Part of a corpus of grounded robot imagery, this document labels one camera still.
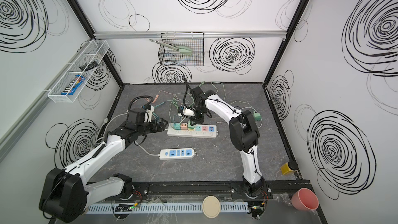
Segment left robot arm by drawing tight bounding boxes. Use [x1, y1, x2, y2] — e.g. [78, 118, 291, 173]
[38, 118, 169, 223]

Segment blue candy packet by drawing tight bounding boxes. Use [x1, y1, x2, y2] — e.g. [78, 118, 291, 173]
[61, 75, 86, 95]

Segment beige round lid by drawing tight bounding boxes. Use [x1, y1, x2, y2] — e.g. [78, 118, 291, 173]
[202, 196, 221, 219]

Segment black remote control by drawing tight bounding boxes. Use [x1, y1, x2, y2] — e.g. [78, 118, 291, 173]
[79, 61, 98, 72]

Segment black wire basket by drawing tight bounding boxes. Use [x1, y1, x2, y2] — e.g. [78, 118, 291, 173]
[155, 32, 205, 66]

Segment white slotted cable duct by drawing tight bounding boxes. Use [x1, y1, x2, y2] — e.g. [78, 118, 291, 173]
[85, 202, 249, 215]

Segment teal plug adapter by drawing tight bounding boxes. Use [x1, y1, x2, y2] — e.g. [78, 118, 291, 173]
[173, 123, 181, 130]

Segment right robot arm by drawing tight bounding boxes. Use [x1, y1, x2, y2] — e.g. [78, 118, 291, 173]
[182, 85, 265, 199]

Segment clear wall shelf basket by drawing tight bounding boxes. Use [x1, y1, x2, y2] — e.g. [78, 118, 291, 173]
[47, 40, 109, 103]

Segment green charging cable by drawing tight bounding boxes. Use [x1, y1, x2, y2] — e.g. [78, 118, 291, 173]
[167, 81, 262, 124]

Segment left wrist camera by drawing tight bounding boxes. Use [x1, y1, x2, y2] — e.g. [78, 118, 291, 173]
[143, 105, 154, 122]

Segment green tongs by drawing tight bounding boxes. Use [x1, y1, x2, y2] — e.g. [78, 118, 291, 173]
[150, 39, 193, 54]

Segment pink plug adapter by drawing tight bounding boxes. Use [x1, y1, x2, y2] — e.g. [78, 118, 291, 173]
[180, 123, 189, 131]

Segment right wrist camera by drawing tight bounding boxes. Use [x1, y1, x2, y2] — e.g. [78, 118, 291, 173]
[177, 106, 195, 117]

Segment light green plug adapter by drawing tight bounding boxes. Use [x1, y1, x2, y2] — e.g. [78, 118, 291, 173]
[188, 121, 195, 130]

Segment white power strip cord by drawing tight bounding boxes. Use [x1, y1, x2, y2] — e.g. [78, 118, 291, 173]
[96, 111, 170, 157]

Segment yellow block with black cap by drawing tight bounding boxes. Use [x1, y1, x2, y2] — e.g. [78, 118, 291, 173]
[280, 161, 299, 175]

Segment short blue power strip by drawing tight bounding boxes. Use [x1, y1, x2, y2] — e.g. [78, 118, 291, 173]
[159, 147, 196, 160]

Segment pink cup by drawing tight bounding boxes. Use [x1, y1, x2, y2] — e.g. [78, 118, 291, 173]
[291, 188, 319, 211]

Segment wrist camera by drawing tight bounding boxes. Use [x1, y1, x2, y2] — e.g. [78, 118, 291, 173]
[177, 106, 195, 117]
[143, 105, 154, 122]

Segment long colourful power strip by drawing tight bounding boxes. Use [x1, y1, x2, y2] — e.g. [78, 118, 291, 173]
[167, 123, 218, 139]

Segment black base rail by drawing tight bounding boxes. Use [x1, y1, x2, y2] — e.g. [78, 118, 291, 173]
[130, 180, 313, 200]

